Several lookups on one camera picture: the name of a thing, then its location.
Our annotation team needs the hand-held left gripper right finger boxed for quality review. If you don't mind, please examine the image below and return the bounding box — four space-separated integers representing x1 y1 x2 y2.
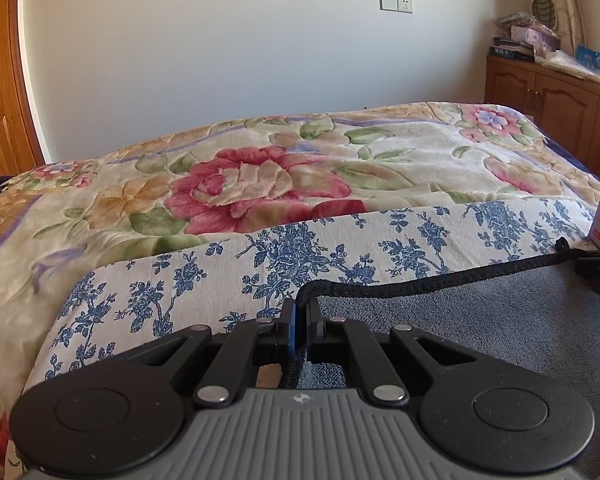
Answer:
305 304 477 407

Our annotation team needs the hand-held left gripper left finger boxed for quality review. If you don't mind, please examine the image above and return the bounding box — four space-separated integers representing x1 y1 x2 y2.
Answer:
125 300 297 408

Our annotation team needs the white blue floral sheet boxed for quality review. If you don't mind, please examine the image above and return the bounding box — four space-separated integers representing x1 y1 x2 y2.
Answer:
24 199 597 397

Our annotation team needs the floral plush blanket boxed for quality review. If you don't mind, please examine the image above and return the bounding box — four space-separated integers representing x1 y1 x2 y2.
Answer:
0 101 600 480

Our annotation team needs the wooden cabinet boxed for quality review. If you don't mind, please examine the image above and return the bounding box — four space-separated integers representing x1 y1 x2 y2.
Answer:
483 54 600 197

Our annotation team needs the cream plastic bag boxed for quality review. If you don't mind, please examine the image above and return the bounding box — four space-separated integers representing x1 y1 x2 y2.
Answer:
540 50 600 85

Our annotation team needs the blue box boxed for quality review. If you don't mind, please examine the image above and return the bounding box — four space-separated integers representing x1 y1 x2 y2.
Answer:
575 45 600 77

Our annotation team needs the black book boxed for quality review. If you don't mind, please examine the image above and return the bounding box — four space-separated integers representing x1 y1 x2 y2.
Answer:
488 45 537 64

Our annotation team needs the pink packet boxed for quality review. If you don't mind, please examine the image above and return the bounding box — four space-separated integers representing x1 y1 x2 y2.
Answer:
510 24 562 52

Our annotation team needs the green round ornament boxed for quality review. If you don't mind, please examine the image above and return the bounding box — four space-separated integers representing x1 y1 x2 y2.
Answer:
532 0 559 31

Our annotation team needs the beige curtain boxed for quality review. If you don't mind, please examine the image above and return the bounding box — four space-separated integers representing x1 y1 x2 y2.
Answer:
550 0 590 54

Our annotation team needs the wooden door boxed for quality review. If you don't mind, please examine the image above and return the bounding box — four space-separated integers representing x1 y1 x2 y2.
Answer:
0 0 47 181

